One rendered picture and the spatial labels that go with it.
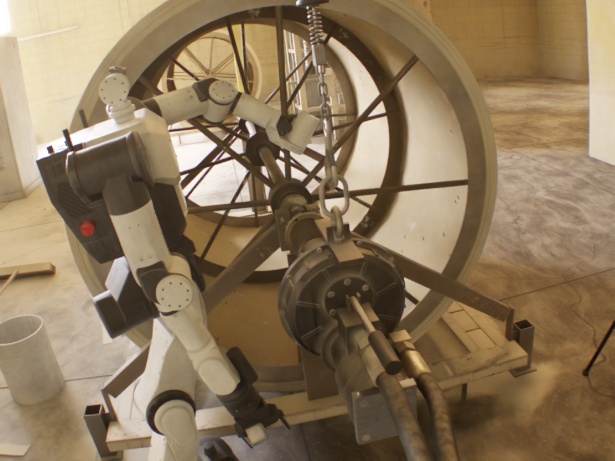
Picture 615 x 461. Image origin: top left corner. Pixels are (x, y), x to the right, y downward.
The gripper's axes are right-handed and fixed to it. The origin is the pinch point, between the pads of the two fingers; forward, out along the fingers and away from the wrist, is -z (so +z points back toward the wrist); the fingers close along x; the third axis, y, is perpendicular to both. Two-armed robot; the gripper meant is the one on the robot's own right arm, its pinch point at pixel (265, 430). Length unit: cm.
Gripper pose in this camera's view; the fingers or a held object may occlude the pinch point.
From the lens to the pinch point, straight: 143.2
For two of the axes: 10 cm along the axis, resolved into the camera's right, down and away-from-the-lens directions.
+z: -4.0, -8.2, -4.2
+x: 8.7, -4.8, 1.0
